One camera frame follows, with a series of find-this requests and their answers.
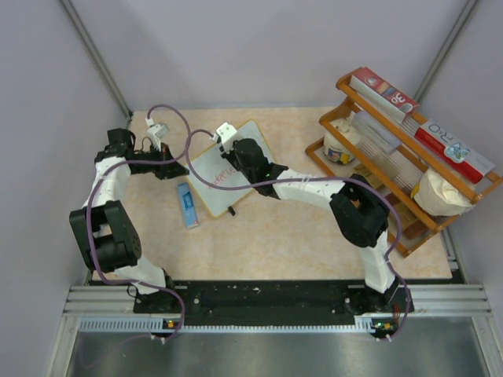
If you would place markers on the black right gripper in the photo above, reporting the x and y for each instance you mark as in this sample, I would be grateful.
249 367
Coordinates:
229 156

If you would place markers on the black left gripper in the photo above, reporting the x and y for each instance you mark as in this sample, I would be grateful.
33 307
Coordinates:
170 170

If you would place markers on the yellow framed whiteboard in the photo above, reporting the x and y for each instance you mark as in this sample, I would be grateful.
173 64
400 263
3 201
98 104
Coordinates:
213 168

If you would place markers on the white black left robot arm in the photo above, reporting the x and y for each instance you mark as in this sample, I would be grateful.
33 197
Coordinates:
105 234

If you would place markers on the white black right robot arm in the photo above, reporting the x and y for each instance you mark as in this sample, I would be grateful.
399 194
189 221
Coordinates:
361 215

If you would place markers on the white printed cup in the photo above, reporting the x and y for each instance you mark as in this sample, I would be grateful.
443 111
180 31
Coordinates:
334 151

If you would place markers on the grey flat box on shelf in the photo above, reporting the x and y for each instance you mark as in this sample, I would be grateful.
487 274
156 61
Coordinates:
366 125

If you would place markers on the red white 3D box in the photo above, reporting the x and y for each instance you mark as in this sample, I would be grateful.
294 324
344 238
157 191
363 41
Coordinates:
387 98

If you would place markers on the wooden shelf rack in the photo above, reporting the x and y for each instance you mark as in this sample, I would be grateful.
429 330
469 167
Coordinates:
398 172

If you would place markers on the beige cloth bag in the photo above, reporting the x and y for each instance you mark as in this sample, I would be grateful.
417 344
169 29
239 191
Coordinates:
437 197

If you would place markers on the red white R-O box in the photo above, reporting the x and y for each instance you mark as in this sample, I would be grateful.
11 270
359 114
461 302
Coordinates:
453 151

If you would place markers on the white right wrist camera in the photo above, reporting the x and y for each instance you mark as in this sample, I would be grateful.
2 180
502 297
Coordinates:
225 136

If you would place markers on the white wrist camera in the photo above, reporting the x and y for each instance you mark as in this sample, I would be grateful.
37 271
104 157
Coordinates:
156 133
225 136

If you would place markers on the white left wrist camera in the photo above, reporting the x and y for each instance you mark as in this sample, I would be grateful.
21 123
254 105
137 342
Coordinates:
156 133

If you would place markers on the aluminium frame post left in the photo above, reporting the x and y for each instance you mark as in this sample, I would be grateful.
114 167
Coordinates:
95 57

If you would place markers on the aluminium frame post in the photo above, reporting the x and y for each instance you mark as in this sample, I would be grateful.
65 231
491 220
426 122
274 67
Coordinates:
463 19
95 57

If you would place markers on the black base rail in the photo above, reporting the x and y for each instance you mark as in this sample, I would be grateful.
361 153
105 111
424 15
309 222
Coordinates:
271 302

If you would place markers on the grey cable duct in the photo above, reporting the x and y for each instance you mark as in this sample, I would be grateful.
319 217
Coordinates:
121 324

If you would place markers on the aluminium frame post right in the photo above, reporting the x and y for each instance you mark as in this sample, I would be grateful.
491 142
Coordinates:
463 19

